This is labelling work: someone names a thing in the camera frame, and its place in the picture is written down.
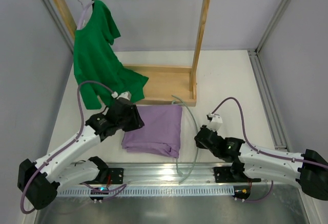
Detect purple trousers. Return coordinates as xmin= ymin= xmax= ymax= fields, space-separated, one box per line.
xmin=121 ymin=105 xmax=182 ymax=158

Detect slotted grey cable duct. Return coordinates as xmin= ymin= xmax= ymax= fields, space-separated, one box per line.
xmin=57 ymin=185 xmax=234 ymax=197

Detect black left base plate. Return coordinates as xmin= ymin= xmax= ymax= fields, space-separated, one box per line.
xmin=101 ymin=168 xmax=124 ymax=185

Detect wooden clothes rack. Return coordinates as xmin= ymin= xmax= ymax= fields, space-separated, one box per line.
xmin=53 ymin=0 xmax=210 ymax=107

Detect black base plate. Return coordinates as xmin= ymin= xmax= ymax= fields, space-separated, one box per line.
xmin=213 ymin=166 xmax=261 ymax=183
xmin=101 ymin=168 xmax=124 ymax=185

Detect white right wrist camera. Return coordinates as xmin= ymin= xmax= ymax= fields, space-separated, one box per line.
xmin=207 ymin=113 xmax=223 ymax=132

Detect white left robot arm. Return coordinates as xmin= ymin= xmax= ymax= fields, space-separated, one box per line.
xmin=17 ymin=97 xmax=144 ymax=214

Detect aluminium mounting rail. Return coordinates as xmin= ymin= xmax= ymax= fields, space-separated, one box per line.
xmin=30 ymin=161 xmax=308 ymax=187

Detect purple clothes hanger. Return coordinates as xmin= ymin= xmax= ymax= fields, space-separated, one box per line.
xmin=76 ymin=0 xmax=94 ymax=30

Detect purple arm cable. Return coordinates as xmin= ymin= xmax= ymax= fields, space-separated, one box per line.
xmin=19 ymin=80 xmax=128 ymax=214
xmin=211 ymin=96 xmax=328 ymax=204

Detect pale green clothes hanger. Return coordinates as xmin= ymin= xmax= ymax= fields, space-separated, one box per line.
xmin=171 ymin=94 xmax=199 ymax=184

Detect green t-shirt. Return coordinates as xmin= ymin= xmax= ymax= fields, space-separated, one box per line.
xmin=73 ymin=0 xmax=148 ymax=110

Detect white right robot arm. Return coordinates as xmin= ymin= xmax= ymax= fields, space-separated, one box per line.
xmin=194 ymin=125 xmax=327 ymax=201

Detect right controller board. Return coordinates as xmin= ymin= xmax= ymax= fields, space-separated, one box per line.
xmin=232 ymin=186 xmax=251 ymax=201

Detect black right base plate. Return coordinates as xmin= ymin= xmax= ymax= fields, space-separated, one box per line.
xmin=213 ymin=166 xmax=261 ymax=183

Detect left controller board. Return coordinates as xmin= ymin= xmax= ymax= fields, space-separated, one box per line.
xmin=90 ymin=187 xmax=109 ymax=202

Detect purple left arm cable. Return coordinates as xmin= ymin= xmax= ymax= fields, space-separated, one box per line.
xmin=19 ymin=80 xmax=128 ymax=214

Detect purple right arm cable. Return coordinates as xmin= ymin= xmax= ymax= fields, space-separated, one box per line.
xmin=211 ymin=96 xmax=328 ymax=204

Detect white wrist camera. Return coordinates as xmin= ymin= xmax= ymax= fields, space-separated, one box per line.
xmin=111 ymin=91 xmax=132 ymax=105
xmin=207 ymin=113 xmax=223 ymax=132

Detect controller board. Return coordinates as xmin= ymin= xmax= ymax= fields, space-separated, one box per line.
xmin=90 ymin=187 xmax=109 ymax=202
xmin=232 ymin=186 xmax=251 ymax=201

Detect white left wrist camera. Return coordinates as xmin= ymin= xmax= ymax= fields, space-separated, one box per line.
xmin=111 ymin=91 xmax=132 ymax=105

